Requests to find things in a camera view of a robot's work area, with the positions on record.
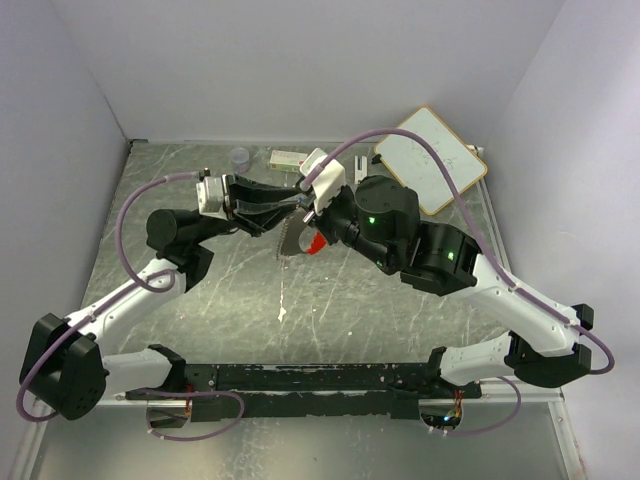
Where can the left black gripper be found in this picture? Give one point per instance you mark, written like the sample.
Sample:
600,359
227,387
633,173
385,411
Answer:
250,216

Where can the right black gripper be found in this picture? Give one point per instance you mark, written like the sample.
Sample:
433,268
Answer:
320,220

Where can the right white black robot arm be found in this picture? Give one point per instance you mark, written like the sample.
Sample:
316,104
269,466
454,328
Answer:
380,219

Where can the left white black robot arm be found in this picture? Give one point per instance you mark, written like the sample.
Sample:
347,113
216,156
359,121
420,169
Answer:
71,362

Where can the clear plastic cup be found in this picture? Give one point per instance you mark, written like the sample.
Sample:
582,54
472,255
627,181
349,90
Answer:
240,159

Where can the white red cardboard box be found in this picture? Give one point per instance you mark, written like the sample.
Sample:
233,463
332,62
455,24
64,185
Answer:
286,161

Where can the white black small device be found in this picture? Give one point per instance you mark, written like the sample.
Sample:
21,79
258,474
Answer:
360,169

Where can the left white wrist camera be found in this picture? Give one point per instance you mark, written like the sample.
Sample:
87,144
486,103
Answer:
210,197

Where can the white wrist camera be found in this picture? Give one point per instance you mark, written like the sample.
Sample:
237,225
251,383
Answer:
210,197
325,180

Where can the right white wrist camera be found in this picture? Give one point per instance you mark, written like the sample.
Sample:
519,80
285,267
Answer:
325,180

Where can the small whiteboard wooden frame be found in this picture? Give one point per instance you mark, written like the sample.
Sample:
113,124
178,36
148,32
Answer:
413,166

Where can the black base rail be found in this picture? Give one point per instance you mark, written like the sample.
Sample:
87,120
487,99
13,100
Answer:
323,390

